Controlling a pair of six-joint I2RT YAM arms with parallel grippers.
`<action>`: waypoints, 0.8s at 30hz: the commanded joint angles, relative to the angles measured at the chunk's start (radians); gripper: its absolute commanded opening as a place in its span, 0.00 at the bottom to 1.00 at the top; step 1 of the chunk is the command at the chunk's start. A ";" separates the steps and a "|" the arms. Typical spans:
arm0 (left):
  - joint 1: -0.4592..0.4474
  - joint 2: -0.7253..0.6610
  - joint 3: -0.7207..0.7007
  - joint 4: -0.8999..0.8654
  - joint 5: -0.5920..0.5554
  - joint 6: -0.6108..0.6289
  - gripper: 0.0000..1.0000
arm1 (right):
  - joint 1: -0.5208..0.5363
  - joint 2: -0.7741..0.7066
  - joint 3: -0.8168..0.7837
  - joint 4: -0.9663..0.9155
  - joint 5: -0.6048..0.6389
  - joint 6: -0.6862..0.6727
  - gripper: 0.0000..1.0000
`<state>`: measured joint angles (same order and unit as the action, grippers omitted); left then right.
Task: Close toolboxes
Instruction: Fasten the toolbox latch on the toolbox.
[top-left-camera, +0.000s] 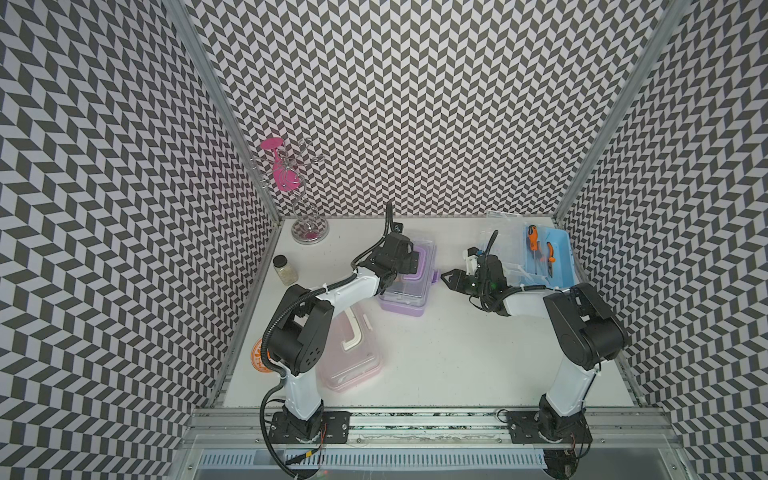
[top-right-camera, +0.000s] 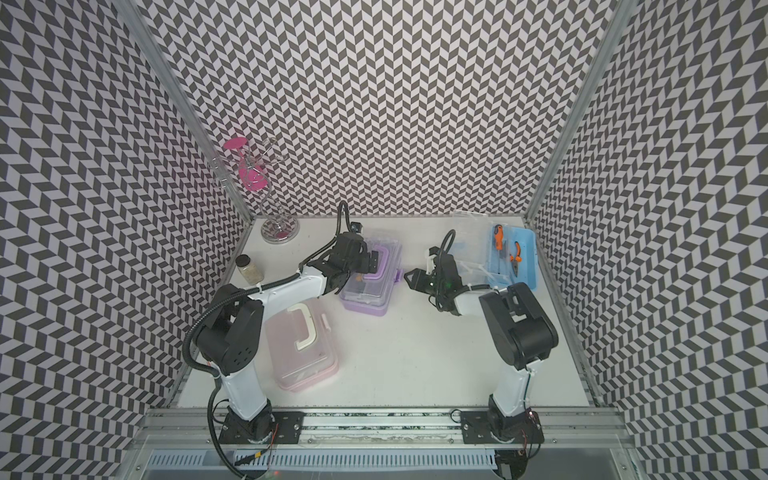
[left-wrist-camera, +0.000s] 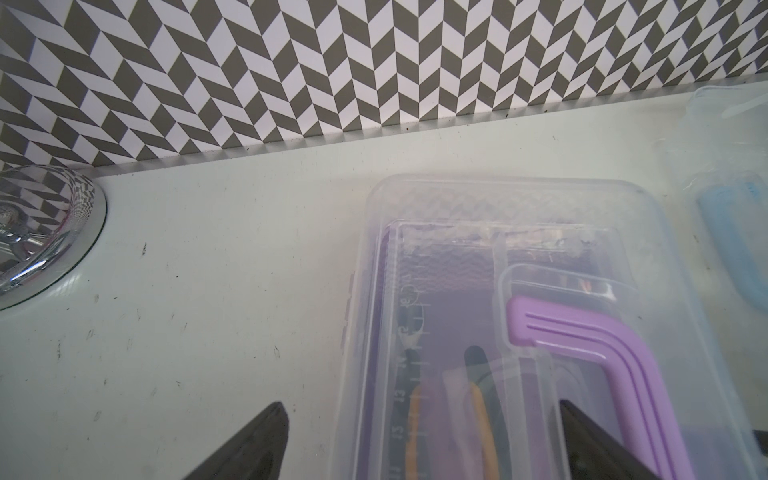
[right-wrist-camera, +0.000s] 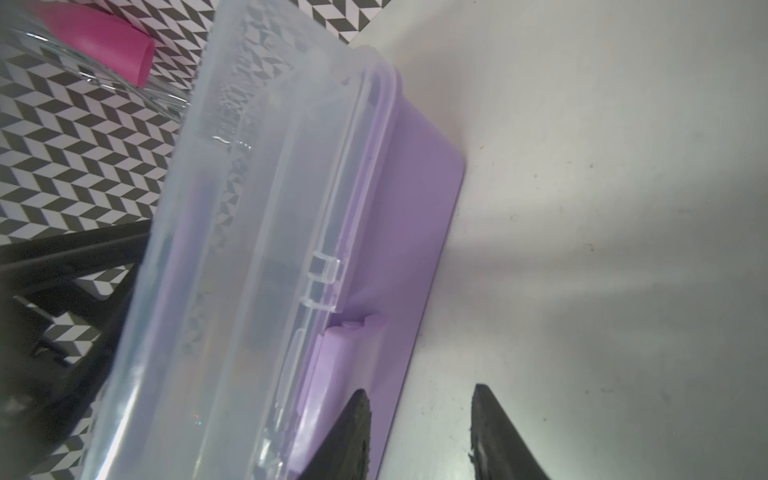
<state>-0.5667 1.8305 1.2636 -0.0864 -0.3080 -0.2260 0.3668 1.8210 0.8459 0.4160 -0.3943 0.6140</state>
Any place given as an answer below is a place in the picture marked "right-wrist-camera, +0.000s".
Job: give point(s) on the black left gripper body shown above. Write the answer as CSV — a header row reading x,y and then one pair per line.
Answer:
x,y
90,275

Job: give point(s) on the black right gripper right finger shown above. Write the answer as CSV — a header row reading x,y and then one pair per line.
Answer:
x,y
497,449

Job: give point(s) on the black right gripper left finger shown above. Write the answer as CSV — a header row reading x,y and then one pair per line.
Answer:
x,y
344,454

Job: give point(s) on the purple toolbox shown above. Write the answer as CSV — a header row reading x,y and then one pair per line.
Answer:
x,y
289,262

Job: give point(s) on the pink glass on rack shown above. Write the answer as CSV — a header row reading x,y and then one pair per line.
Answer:
x,y
110,40

